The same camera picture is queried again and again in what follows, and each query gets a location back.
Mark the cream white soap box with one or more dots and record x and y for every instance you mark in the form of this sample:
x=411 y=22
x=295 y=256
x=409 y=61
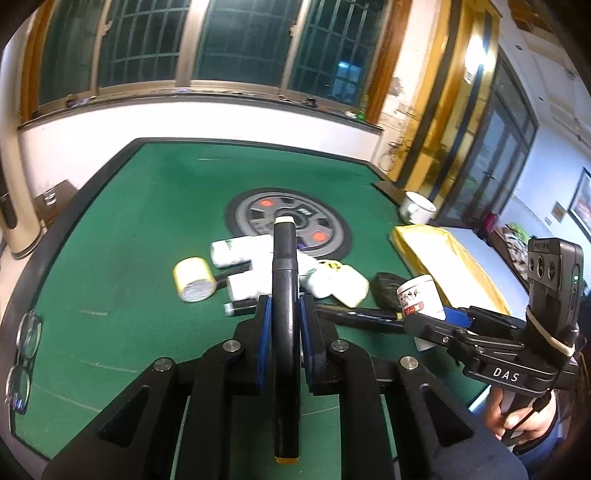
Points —
x=350 y=286

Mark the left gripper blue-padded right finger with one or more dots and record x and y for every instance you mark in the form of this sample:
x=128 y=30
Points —
x=317 y=335

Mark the eyeglasses on table edge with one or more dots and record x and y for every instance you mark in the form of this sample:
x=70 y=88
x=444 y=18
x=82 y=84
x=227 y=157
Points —
x=19 y=380

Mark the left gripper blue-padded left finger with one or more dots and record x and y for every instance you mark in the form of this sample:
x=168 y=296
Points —
x=255 y=336

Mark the person's right hand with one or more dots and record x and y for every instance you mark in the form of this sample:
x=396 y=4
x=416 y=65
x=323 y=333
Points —
x=533 y=425

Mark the black fan-shaped foam tray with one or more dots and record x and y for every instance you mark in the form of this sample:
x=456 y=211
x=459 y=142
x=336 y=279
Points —
x=384 y=287

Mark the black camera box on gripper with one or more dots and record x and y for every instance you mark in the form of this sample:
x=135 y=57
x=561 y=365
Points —
x=554 y=268

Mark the black pen on table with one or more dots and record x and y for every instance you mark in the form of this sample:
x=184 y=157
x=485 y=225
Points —
x=363 y=318

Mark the white jar red label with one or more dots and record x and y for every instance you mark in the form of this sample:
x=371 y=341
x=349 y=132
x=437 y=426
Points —
x=420 y=295

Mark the long black marker pen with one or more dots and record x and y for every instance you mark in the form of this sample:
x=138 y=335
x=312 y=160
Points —
x=285 y=339

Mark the white pill bottle upper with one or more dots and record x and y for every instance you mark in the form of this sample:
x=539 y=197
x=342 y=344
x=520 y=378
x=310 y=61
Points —
x=239 y=250

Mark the black pen with white tip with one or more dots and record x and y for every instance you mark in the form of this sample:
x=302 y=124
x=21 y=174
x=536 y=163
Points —
x=240 y=308

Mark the white enamel mug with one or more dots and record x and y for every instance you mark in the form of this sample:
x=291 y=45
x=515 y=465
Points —
x=417 y=209

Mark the white yellow-patterned bottle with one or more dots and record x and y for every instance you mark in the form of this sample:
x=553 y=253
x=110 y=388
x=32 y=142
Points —
x=317 y=277

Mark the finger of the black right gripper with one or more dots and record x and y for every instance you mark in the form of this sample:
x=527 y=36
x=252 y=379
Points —
x=457 y=317

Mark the white pill bottle lower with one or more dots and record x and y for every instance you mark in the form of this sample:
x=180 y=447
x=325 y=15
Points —
x=248 y=285

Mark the white pill bottle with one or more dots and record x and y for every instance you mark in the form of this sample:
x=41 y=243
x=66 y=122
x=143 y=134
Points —
x=239 y=250
x=248 y=285

